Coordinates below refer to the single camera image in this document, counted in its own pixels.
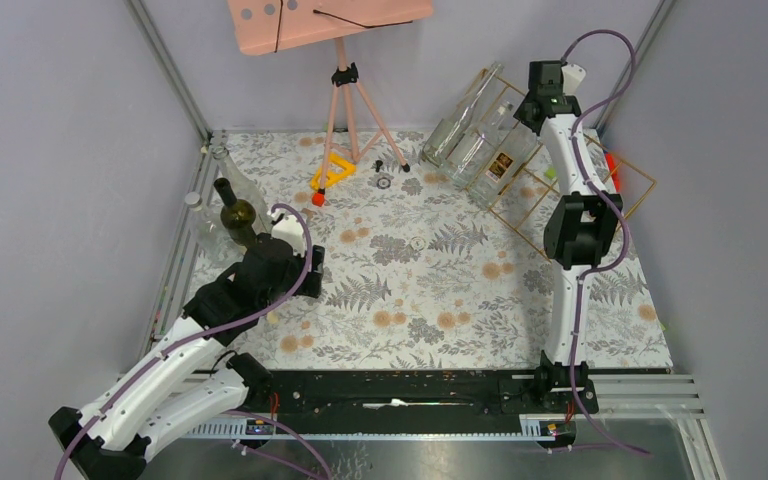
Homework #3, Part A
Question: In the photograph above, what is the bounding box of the clear bottle black cap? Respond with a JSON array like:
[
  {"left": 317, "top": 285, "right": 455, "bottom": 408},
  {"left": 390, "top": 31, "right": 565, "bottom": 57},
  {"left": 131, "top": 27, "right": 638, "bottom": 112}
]
[{"left": 469, "top": 124, "right": 538, "bottom": 209}]

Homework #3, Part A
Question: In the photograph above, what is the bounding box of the dark green wine bottle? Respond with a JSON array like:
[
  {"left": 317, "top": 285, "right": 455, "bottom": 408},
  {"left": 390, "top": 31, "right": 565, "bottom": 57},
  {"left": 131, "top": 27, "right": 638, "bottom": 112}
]
[{"left": 213, "top": 177, "right": 257, "bottom": 248}]

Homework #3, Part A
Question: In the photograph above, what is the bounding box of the short clear glass bottle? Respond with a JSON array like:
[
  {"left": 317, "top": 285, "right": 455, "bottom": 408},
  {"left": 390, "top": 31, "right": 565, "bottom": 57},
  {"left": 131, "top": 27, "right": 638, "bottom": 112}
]
[{"left": 184, "top": 192, "right": 243, "bottom": 267}]

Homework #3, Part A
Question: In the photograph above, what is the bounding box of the frosted champagne bottle dark label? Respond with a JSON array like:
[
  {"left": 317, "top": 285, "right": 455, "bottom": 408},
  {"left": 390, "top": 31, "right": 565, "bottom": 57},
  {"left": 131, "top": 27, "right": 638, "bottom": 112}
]
[{"left": 210, "top": 145, "right": 271, "bottom": 233}]

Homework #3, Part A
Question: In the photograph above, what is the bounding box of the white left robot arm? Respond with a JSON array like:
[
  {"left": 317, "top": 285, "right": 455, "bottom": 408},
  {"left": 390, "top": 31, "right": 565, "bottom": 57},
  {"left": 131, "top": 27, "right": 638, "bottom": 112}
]
[{"left": 48, "top": 234, "right": 325, "bottom": 479}]

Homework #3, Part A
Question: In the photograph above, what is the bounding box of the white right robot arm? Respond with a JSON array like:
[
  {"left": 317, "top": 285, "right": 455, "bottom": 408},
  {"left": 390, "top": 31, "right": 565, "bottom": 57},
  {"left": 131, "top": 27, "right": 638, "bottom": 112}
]
[{"left": 427, "top": 59, "right": 624, "bottom": 415}]

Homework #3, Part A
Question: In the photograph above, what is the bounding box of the red object behind rack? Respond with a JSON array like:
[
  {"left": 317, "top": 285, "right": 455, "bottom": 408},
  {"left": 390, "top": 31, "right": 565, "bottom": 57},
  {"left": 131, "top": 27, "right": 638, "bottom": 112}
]
[{"left": 604, "top": 151, "right": 622, "bottom": 192}]

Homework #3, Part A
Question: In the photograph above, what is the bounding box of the clear bottle silver cap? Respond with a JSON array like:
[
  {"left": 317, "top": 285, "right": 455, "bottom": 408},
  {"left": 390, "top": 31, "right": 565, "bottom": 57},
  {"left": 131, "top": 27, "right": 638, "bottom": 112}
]
[{"left": 442, "top": 101, "right": 513, "bottom": 189}]

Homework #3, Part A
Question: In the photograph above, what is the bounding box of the tall clear glass bottle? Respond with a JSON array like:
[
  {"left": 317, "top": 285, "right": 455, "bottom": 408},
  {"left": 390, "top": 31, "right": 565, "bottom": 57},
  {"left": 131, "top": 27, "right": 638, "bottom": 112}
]
[{"left": 420, "top": 61, "right": 504, "bottom": 167}]

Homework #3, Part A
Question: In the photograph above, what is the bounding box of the floral table cloth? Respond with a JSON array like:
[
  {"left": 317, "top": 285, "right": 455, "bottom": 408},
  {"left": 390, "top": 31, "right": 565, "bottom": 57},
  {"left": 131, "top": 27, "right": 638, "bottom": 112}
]
[{"left": 181, "top": 129, "right": 673, "bottom": 372}]

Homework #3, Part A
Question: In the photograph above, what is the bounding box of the pink music stand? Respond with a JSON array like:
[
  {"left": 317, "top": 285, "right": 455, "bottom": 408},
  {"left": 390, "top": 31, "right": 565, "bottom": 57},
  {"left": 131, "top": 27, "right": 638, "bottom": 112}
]
[{"left": 227, "top": 1, "right": 434, "bottom": 193}]

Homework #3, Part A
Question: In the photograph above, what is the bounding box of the gold wire wine rack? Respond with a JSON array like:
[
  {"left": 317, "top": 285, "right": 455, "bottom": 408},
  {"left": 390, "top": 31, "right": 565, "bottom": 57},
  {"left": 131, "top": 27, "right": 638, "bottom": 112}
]
[{"left": 453, "top": 68, "right": 658, "bottom": 260}]

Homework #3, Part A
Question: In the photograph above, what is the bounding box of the yellow triangle frame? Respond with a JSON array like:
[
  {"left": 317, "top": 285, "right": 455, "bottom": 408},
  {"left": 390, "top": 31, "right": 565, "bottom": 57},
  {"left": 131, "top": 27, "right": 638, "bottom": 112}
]
[{"left": 310, "top": 153, "right": 356, "bottom": 190}]

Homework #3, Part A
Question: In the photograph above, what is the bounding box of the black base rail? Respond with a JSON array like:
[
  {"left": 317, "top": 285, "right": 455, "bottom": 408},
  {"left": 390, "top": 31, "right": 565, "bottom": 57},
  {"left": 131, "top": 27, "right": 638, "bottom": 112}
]
[{"left": 208, "top": 367, "right": 601, "bottom": 437}]

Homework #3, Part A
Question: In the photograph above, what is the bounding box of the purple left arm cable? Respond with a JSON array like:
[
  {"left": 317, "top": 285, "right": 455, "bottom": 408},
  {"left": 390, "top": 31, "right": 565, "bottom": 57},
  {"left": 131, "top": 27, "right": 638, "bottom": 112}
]
[{"left": 52, "top": 203, "right": 336, "bottom": 480}]

